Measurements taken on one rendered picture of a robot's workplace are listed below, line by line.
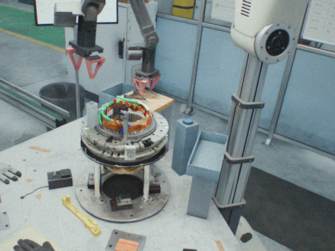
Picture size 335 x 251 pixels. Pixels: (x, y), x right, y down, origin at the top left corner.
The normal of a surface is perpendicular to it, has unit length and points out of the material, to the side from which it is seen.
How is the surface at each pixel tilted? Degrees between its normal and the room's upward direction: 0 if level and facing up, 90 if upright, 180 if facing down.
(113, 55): 90
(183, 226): 0
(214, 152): 0
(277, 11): 109
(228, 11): 90
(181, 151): 90
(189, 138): 90
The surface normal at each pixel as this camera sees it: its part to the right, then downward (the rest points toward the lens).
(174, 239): 0.09, -0.88
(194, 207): -0.26, 0.44
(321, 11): -0.59, 0.34
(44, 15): 0.46, 0.35
